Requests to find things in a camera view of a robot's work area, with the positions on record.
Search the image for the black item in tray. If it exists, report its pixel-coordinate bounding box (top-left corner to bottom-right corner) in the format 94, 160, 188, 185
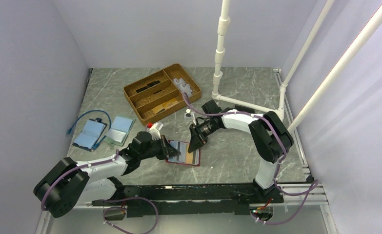
136, 80, 161, 93

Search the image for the red leather card holder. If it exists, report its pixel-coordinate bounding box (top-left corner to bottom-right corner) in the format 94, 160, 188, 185
166, 140, 201, 166

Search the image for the tan card in tray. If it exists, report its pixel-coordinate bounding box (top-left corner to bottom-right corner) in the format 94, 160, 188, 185
152, 98, 178, 114

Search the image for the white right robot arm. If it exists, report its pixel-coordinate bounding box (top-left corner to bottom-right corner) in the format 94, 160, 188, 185
188, 100, 294, 202

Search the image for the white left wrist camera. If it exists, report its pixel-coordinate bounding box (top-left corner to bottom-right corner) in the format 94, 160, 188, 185
146, 122, 163, 140

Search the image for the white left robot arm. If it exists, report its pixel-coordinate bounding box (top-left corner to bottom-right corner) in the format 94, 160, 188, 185
33, 131, 181, 218

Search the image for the black leather card holder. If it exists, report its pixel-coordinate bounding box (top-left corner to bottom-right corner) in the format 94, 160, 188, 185
234, 105, 256, 114

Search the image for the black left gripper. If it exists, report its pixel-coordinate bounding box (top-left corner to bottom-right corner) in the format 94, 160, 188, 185
139, 134, 181, 160

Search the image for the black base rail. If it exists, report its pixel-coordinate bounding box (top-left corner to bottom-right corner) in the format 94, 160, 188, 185
92, 183, 284, 217

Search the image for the woven brown organizer tray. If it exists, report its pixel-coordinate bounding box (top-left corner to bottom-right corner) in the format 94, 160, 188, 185
123, 63, 201, 125

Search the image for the open blue card holder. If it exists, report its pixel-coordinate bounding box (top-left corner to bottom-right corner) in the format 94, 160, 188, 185
72, 118, 108, 151

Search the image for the light blue card holder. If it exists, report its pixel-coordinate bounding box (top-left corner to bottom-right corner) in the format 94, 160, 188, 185
104, 116, 135, 146

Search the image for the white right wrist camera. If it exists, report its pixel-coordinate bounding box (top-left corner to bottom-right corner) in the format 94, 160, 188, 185
184, 109, 194, 119

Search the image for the clear plastic card sleeve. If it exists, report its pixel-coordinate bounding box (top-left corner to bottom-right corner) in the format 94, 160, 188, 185
179, 83, 192, 97

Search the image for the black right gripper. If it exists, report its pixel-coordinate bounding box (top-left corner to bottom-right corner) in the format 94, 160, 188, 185
188, 119, 220, 153

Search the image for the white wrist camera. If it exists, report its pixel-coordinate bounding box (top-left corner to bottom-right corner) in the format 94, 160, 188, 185
146, 122, 163, 140
184, 109, 194, 119

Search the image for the white PVC pipe frame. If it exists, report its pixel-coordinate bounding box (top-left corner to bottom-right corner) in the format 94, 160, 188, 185
211, 0, 382, 133

